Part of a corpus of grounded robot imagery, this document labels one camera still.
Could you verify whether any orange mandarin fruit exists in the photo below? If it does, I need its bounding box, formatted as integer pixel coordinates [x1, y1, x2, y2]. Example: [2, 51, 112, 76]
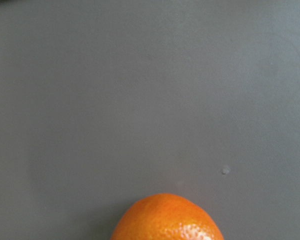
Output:
[110, 193, 224, 240]

